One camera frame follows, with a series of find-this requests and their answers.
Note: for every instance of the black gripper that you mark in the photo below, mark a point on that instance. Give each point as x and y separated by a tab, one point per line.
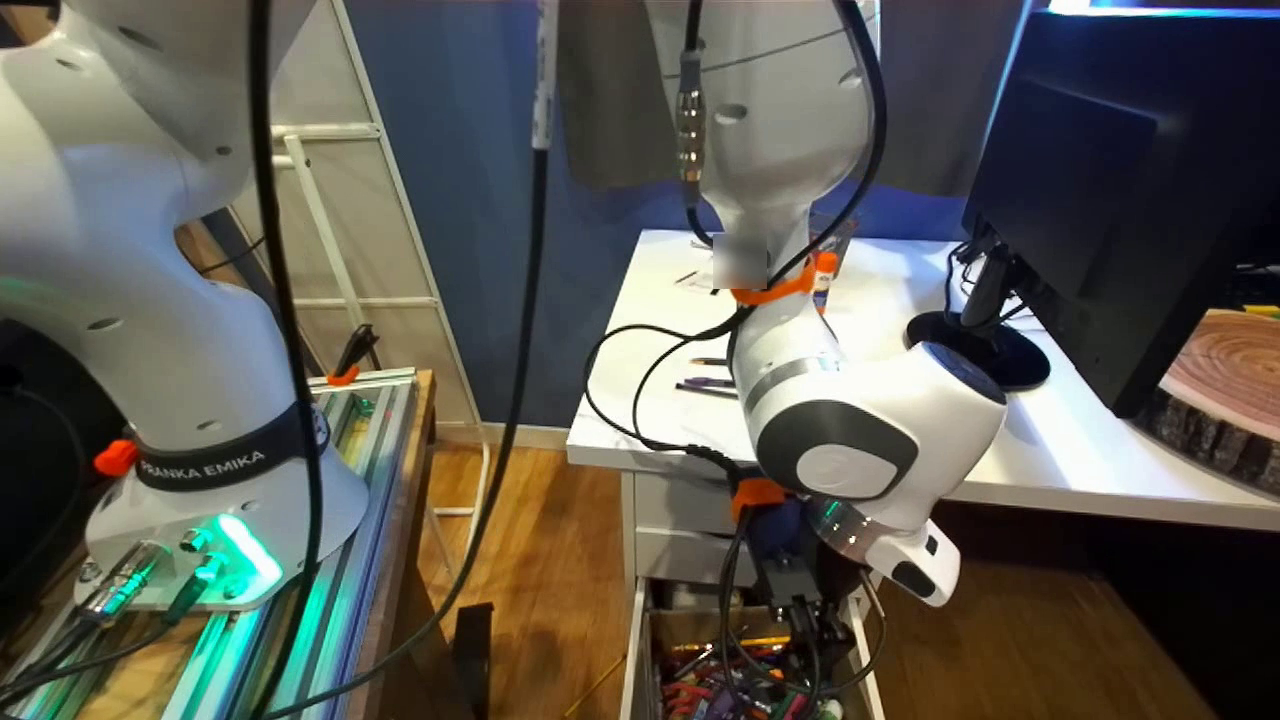
817	580

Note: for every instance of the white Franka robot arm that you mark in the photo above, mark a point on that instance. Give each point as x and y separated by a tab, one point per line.
854	401

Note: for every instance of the white drawer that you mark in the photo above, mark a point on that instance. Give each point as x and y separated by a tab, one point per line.
639	666

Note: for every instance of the purple grip pen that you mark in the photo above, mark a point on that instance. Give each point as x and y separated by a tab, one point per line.
706	383

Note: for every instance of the black ballpoint pen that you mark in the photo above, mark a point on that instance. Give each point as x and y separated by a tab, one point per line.
708	362

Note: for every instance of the white desk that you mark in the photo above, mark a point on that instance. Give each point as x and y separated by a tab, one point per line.
1132	452

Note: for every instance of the wooden board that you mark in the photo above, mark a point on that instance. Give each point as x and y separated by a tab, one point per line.
419	535

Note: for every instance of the wooden log slice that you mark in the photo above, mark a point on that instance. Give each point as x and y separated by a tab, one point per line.
1234	383

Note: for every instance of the black computer monitor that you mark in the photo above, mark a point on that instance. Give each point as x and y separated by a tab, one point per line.
1132	203

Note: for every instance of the orange black clamp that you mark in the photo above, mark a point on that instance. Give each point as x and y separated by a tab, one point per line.
354	351

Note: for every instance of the white metal rack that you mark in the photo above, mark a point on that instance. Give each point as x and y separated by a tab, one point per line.
313	132

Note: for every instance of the red knob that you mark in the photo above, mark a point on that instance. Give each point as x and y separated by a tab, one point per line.
119	459

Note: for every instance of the orange blue wrist camera mount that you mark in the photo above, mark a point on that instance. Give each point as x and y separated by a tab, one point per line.
762	503

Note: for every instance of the aluminium profile base frame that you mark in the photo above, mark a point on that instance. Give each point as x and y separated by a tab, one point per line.
347	535

